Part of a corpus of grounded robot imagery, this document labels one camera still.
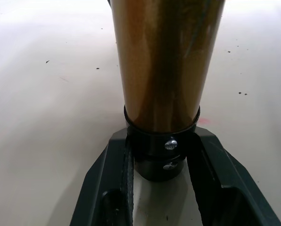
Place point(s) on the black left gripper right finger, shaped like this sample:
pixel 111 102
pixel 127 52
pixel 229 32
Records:
pixel 227 179

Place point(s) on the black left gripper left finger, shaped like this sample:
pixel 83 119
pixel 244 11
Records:
pixel 100 188

